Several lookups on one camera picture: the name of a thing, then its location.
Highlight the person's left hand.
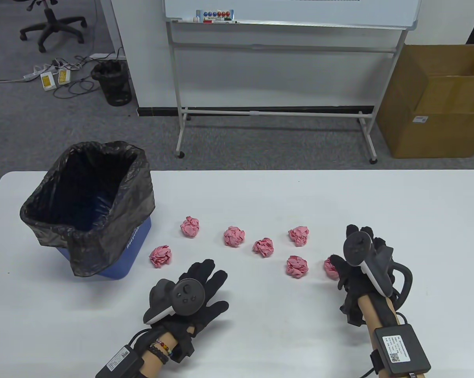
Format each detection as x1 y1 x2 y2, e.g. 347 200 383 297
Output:
144 259 229 336

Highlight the person's right hand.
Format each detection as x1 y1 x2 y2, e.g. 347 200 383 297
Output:
329 224 395 326

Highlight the pink paper ball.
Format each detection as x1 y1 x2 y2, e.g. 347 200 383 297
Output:
324 257 341 281

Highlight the blue recycling bin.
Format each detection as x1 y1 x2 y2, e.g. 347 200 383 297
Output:
20 141 156 280

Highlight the person's right forearm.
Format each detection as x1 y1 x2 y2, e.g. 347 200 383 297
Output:
357 293 415 378

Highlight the black white motion controller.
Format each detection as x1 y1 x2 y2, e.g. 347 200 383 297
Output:
143 278 206 324
342 232 413 309

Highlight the black labelled sensor box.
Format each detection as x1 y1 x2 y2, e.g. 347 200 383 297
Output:
374 324 431 374
96 345 145 378

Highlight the large brown cardboard box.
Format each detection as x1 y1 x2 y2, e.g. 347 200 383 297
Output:
376 43 474 159

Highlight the black mesh wastebasket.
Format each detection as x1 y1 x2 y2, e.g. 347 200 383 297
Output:
91 60 133 106

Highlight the box of coloured magnets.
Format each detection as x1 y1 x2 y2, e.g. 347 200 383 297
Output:
196 10 235 20

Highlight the white rolling whiteboard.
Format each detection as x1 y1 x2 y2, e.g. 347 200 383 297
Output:
163 0 422 164

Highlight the office chair base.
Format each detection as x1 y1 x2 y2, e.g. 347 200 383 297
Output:
20 0 88 53

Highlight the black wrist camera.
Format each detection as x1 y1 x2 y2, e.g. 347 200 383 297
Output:
169 335 194 363

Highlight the black braided bracelet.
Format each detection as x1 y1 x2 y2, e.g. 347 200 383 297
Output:
149 342 170 363

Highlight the tangle of black floor cables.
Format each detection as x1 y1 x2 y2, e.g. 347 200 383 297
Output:
54 47 125 99

